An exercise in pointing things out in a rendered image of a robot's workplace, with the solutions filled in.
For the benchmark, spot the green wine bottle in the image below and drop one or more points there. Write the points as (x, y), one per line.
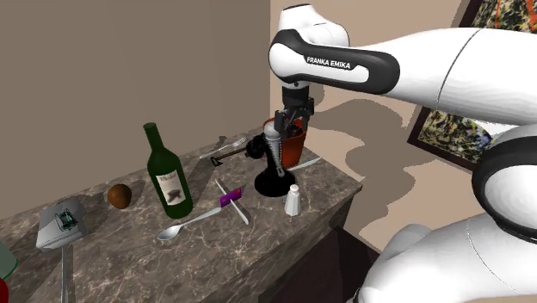
(168, 176)

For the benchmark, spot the red pot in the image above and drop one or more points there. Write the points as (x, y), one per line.
(294, 149)

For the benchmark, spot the silver table knife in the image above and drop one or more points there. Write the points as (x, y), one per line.
(306, 163)

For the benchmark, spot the red round object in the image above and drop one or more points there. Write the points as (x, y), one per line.
(3, 291)

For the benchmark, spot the silver spoon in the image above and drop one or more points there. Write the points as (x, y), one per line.
(184, 224)

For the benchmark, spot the black and white crank peeler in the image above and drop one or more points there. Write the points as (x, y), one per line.
(273, 168)

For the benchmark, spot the pale green container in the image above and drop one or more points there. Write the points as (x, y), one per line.
(6, 260)

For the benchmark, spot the silver fork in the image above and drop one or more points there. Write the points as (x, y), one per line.
(222, 148)

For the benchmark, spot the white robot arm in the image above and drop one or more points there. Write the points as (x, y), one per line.
(453, 71)

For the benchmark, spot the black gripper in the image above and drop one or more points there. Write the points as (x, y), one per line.
(297, 100)

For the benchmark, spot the grey box appliance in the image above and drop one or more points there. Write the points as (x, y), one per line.
(56, 228)

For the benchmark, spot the purple card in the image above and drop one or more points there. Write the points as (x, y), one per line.
(230, 197)

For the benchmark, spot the white salt shaker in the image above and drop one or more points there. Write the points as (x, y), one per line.
(292, 202)

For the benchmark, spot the dark framed wall picture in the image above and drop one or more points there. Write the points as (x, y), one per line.
(451, 134)

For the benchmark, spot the brown round fruit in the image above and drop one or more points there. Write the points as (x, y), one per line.
(119, 196)

